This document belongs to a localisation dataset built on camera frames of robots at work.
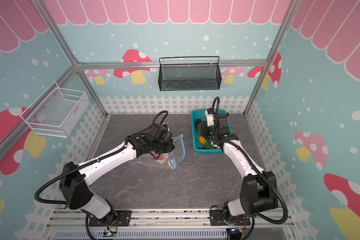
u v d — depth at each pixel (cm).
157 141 66
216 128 65
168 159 93
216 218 74
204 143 99
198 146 101
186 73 94
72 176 43
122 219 74
